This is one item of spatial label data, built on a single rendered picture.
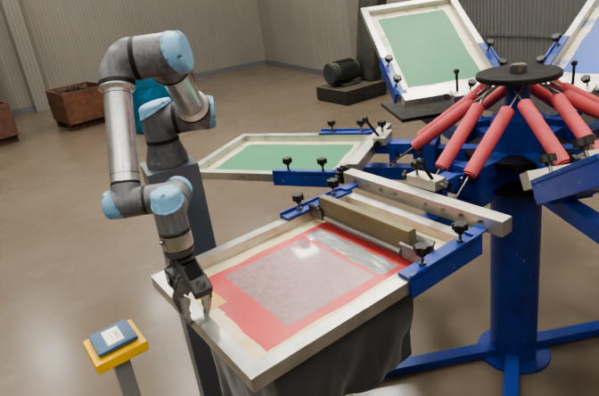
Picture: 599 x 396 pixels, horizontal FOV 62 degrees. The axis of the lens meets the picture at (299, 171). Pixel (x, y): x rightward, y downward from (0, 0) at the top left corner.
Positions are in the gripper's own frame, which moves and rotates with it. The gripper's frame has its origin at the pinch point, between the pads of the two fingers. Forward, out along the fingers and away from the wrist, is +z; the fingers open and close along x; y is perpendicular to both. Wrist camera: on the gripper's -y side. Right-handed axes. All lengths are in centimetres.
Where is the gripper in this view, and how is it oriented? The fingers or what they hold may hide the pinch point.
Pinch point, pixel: (199, 317)
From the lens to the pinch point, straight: 136.1
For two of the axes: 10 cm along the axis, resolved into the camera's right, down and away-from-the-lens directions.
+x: -8.0, 3.1, -5.2
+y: -5.9, -2.1, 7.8
